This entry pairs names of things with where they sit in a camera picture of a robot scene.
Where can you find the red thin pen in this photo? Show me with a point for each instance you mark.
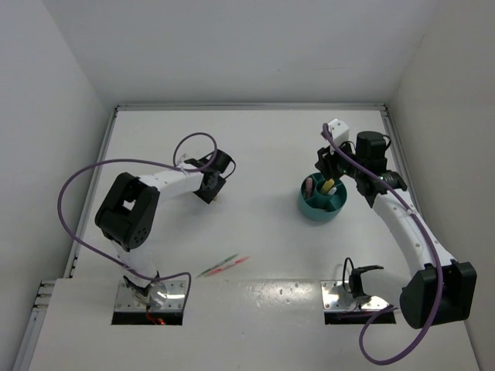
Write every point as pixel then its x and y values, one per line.
pixel 227 266

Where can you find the metal base plate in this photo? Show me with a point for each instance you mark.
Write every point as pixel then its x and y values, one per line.
pixel 166 297
pixel 337 300

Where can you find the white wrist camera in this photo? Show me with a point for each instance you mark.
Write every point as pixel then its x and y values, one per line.
pixel 179 158
pixel 338 130

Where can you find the green thin pen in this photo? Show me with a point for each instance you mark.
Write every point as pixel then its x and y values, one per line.
pixel 217 265

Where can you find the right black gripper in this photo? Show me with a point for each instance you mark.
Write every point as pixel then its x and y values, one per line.
pixel 326 163

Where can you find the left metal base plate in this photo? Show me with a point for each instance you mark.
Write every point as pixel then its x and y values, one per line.
pixel 166 297

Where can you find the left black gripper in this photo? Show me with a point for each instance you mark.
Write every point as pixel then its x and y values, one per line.
pixel 206 195

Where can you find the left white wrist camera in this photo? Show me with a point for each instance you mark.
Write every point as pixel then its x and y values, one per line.
pixel 179 158

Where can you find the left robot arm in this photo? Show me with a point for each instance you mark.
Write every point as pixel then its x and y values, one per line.
pixel 127 213

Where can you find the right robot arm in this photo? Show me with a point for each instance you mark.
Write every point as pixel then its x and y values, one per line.
pixel 441 288

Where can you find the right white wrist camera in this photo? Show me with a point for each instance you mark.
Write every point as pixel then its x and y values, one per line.
pixel 338 130

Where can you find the pink highlighter marker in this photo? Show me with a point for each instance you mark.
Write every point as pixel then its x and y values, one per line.
pixel 308 187

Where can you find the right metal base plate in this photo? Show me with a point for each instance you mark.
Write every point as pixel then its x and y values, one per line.
pixel 337 300

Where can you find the yellow highlighter marker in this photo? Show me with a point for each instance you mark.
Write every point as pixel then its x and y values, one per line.
pixel 327 185

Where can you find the teal round divided container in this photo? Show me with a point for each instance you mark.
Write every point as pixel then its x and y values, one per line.
pixel 333 203

